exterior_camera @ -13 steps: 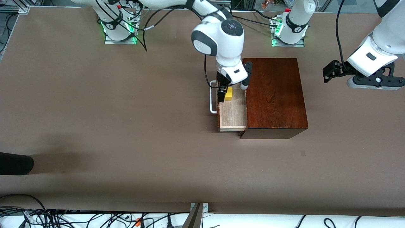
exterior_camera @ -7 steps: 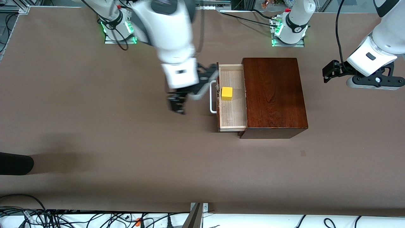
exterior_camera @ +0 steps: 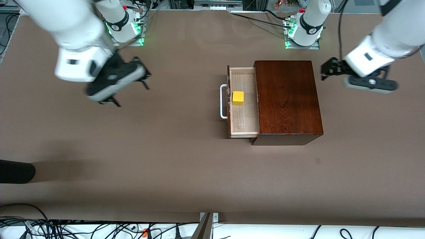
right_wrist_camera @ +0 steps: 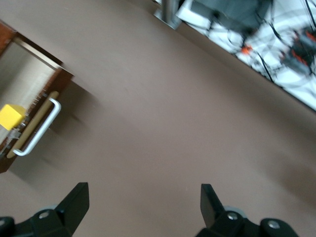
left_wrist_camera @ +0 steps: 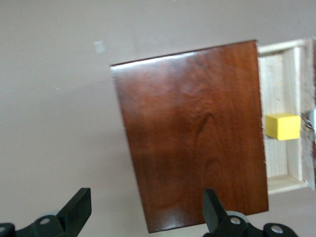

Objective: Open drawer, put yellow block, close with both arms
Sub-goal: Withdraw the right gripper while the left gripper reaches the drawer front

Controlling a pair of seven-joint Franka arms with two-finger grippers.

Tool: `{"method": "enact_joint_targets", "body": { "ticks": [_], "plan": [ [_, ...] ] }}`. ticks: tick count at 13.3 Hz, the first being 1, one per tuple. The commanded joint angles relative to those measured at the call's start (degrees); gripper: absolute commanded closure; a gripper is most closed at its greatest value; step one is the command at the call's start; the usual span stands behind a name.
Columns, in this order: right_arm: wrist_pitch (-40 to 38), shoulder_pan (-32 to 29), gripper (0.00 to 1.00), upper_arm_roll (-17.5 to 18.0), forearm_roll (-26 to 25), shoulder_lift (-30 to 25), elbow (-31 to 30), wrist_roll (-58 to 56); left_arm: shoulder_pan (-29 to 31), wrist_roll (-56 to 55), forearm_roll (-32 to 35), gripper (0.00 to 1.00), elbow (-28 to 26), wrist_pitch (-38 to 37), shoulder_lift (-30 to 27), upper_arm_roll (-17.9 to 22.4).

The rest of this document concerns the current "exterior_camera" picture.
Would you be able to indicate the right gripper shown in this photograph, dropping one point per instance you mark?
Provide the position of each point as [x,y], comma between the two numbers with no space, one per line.
[117,66]

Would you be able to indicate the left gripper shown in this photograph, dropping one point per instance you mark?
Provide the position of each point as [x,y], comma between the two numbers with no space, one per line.
[336,67]

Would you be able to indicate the yellow block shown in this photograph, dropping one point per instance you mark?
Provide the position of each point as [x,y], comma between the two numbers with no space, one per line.
[238,98]

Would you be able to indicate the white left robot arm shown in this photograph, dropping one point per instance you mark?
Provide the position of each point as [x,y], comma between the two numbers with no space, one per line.
[398,33]

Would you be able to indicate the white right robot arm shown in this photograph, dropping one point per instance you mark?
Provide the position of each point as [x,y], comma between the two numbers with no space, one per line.
[59,20]

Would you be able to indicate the dark wooden cabinet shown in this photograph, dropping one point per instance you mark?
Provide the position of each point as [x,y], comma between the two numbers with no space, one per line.
[289,99]

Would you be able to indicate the white power strip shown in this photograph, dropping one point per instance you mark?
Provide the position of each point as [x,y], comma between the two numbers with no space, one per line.
[215,6]

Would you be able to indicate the aluminium profile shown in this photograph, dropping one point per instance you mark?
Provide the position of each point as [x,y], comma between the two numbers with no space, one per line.
[10,11]

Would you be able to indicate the black cylindrical object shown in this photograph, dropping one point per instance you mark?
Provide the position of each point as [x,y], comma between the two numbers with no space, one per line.
[16,171]

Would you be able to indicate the dark metal strut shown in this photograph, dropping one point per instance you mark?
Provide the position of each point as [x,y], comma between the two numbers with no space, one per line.
[203,230]

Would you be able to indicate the white shelf board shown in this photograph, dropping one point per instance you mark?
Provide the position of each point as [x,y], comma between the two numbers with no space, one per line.
[265,232]

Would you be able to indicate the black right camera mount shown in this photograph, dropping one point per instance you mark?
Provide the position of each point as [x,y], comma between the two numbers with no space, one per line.
[114,74]

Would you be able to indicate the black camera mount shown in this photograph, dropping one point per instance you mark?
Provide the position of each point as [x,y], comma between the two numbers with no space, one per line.
[382,81]
[114,74]

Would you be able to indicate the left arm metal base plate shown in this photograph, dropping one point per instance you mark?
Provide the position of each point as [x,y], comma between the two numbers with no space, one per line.
[302,47]

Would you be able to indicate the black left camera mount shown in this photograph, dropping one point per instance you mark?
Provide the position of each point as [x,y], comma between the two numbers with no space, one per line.
[382,81]

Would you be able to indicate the small metal bracket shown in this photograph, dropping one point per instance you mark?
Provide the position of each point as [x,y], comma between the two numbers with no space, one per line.
[215,217]

